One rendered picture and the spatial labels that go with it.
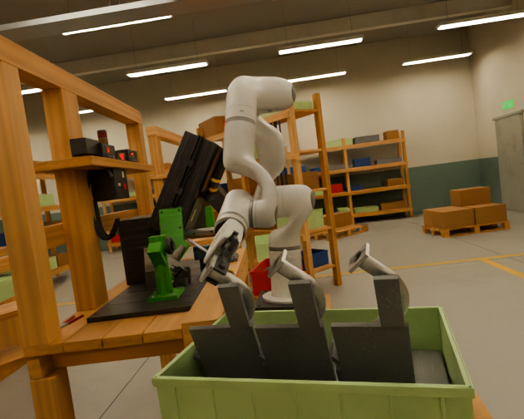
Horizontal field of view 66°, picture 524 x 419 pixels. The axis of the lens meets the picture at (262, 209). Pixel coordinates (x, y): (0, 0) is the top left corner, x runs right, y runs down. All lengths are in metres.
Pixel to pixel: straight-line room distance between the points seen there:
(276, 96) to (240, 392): 0.84
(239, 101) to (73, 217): 1.03
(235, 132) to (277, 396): 0.67
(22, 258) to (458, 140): 11.10
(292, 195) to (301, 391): 0.79
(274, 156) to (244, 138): 0.29
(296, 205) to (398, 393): 0.81
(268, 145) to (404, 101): 10.26
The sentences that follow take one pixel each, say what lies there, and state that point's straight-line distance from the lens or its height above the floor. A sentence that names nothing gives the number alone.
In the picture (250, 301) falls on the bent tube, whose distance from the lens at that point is 0.92.
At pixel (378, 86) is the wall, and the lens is 11.47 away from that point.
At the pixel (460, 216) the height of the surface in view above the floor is 0.33.
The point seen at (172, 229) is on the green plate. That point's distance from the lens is 2.05.
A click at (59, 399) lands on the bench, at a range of 1.72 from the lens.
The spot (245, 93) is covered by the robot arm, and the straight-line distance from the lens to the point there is 1.18.
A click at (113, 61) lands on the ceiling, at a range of 10.09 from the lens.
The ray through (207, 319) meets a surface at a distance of 1.44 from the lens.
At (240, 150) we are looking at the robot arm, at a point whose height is 1.43.
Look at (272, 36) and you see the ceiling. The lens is 9.43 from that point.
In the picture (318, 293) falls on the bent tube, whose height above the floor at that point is 1.10.
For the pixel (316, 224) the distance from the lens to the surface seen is 4.85.
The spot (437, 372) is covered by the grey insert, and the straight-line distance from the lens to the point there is 1.09.
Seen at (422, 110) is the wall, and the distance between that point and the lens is 11.64.
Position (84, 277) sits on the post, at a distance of 1.95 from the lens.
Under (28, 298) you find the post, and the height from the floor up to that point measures 1.05.
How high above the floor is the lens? 1.34
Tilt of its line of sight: 4 degrees down
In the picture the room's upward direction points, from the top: 7 degrees counter-clockwise
